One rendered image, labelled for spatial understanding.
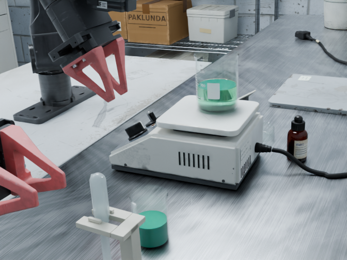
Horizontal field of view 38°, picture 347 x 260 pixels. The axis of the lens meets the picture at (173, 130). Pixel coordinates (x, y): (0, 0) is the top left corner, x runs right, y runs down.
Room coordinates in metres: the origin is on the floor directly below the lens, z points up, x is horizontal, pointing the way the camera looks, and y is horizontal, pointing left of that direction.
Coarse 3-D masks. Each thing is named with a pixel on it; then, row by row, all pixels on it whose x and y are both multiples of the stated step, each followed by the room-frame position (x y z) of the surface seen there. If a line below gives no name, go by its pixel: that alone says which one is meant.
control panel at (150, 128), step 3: (144, 126) 0.76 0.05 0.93; (150, 126) 0.72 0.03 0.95; (153, 126) 0.70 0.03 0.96; (156, 126) 0.68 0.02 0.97; (150, 129) 0.68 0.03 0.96; (147, 132) 0.67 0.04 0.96; (141, 135) 0.67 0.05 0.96; (144, 135) 0.66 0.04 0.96; (135, 138) 0.68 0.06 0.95; (138, 138) 0.66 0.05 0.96; (126, 141) 0.70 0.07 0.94; (129, 141) 0.68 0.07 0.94; (132, 141) 0.66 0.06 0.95; (120, 144) 0.70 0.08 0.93; (123, 144) 0.68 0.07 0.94; (117, 147) 0.69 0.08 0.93; (120, 147) 0.67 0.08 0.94
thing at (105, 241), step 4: (108, 220) 0.34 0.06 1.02; (100, 236) 0.35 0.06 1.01; (104, 236) 0.34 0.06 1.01; (104, 240) 0.34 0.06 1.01; (108, 240) 0.35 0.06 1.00; (104, 244) 0.34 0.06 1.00; (108, 244) 0.35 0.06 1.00; (104, 248) 0.34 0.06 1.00; (108, 248) 0.35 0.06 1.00; (104, 252) 0.34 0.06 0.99; (108, 252) 0.35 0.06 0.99; (104, 256) 0.34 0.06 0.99; (108, 256) 0.34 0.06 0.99
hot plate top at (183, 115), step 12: (192, 96) 0.74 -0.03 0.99; (180, 108) 0.69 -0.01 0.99; (192, 108) 0.69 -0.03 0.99; (240, 108) 0.68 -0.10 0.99; (252, 108) 0.68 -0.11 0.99; (156, 120) 0.65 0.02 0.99; (168, 120) 0.65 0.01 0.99; (180, 120) 0.64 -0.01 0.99; (192, 120) 0.64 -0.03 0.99; (204, 120) 0.64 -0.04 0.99; (216, 120) 0.64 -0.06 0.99; (228, 120) 0.63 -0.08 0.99; (240, 120) 0.63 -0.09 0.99; (204, 132) 0.61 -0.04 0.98; (216, 132) 0.61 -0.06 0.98; (228, 132) 0.60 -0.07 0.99; (240, 132) 0.61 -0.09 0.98
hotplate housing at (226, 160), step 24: (144, 144) 0.65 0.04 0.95; (168, 144) 0.63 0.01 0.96; (192, 144) 0.62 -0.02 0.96; (216, 144) 0.61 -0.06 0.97; (240, 144) 0.60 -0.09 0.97; (264, 144) 0.66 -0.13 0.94; (120, 168) 0.67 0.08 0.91; (144, 168) 0.65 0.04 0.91; (168, 168) 0.63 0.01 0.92; (192, 168) 0.62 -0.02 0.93; (216, 168) 0.60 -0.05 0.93; (240, 168) 0.60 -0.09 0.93
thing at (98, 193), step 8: (96, 176) 0.34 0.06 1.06; (96, 184) 0.34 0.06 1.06; (104, 184) 0.34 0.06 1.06; (96, 192) 0.34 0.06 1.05; (104, 192) 0.34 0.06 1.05; (96, 200) 0.34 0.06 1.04; (104, 200) 0.34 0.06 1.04; (96, 208) 0.34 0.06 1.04; (104, 208) 0.34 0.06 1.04; (96, 216) 0.34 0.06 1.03; (104, 216) 0.34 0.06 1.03
